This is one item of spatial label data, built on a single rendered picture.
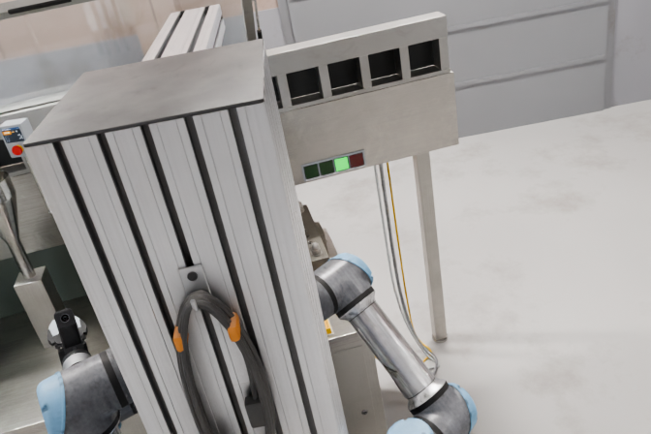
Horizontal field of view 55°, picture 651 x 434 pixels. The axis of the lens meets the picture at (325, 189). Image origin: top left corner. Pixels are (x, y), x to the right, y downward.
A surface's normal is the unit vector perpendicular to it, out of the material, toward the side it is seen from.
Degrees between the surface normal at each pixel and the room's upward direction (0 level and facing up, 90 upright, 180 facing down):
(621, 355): 0
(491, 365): 0
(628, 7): 90
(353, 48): 90
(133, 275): 90
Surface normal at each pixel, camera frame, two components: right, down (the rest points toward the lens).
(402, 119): 0.22, 0.43
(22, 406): -0.16, -0.87
